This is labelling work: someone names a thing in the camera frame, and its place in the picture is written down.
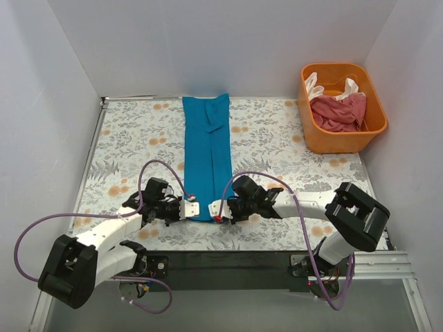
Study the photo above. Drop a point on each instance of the orange plastic bin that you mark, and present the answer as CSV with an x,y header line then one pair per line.
x,y
332,76

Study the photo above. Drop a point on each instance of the blue t shirt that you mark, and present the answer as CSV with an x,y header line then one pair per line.
x,y
207,164

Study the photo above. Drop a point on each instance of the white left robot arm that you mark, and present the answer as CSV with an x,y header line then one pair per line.
x,y
76,265

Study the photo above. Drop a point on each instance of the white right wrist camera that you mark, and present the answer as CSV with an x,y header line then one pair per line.
x,y
219,210

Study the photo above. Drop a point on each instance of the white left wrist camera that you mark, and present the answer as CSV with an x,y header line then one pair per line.
x,y
188,209

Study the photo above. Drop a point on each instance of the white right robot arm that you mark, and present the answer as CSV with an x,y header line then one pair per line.
x,y
359,219

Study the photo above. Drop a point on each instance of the floral table mat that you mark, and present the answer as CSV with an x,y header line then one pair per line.
x,y
142,139

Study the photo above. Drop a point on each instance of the white t shirt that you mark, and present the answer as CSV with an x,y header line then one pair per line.
x,y
351,88

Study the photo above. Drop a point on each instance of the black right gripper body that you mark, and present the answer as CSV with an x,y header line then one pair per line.
x,y
232,209

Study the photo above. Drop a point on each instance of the pink t shirt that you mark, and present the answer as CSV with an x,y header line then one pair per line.
x,y
334,115

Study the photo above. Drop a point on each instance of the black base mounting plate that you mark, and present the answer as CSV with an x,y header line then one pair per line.
x,y
229,270

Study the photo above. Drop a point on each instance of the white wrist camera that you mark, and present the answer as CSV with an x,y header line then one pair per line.
x,y
188,209
219,210

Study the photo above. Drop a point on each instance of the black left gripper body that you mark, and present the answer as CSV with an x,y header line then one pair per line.
x,y
176,210

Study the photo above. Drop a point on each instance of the aluminium frame rail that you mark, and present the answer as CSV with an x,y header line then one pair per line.
x,y
383,297

